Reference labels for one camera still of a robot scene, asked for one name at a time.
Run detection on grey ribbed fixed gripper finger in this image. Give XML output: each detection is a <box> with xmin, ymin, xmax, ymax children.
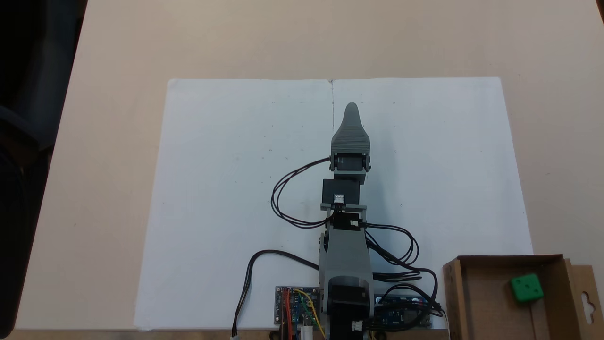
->
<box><xmin>331</xmin><ymin>102</ymin><xmax>371</xmax><ymax>154</ymax></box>

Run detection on green die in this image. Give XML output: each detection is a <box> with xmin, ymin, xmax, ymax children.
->
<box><xmin>509</xmin><ymin>273</ymin><xmax>545</xmax><ymax>303</ymax></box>

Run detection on white paper sheet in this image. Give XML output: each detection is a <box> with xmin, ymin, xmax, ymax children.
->
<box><xmin>330</xmin><ymin>77</ymin><xmax>535</xmax><ymax>330</ymax></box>
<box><xmin>134</xmin><ymin>78</ymin><xmax>334</xmax><ymax>331</ymax></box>

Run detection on blue circuit board with capacitors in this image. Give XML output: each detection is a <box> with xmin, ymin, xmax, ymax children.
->
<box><xmin>374</xmin><ymin>295</ymin><xmax>433</xmax><ymax>328</ymax></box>

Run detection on brown cardboard box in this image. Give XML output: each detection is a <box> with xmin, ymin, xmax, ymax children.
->
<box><xmin>443</xmin><ymin>254</ymin><xmax>604</xmax><ymax>340</ymax></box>

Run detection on black servo wire loop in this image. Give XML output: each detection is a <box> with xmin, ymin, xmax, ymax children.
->
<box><xmin>271</xmin><ymin>158</ymin><xmax>333</xmax><ymax>230</ymax></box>
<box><xmin>363</xmin><ymin>224</ymin><xmax>446</xmax><ymax>326</ymax></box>

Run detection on circuit board with jumper wires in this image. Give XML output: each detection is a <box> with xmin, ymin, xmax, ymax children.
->
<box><xmin>275</xmin><ymin>286</ymin><xmax>323</xmax><ymax>328</ymax></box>

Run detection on coloured jumper wires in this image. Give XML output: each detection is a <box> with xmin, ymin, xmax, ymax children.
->
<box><xmin>282</xmin><ymin>288</ymin><xmax>327</xmax><ymax>339</ymax></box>

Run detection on black power cable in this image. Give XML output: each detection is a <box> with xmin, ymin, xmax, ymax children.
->
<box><xmin>231</xmin><ymin>249</ymin><xmax>322</xmax><ymax>339</ymax></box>

